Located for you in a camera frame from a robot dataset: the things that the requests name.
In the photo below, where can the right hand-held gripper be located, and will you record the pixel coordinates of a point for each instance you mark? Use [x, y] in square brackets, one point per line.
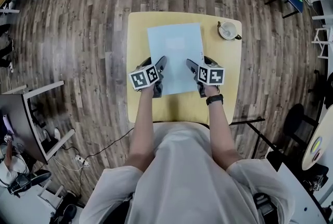
[212, 75]

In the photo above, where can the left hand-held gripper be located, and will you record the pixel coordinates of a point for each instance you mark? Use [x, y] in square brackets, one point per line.
[141, 78]

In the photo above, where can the person's right forearm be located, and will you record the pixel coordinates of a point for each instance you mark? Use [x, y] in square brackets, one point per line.
[221, 134]

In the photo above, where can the person's left forearm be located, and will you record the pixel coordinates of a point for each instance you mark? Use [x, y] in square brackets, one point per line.
[141, 126]

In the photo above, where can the yellow wooden table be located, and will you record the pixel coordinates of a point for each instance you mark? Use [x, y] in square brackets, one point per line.
[138, 35]

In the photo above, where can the black wristwatch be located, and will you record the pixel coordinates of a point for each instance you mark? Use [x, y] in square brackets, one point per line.
[214, 99]

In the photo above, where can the white cup with spoon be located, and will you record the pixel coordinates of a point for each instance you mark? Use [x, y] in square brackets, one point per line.
[228, 30]

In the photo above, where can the person's white shirt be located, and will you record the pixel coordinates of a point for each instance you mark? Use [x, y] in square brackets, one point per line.
[187, 178]

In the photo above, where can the round pale table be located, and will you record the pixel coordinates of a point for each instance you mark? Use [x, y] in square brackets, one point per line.
[320, 139]

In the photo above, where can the dark brown desk white legs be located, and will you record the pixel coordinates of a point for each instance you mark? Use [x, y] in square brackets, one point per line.
[18, 118]

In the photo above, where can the purple cloth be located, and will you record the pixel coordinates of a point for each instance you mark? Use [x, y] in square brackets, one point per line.
[7, 124]

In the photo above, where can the white table black edge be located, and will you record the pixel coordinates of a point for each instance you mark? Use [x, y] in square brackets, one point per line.
[296, 191]

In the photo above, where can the black metal table frame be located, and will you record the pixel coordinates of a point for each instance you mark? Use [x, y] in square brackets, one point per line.
[256, 137]

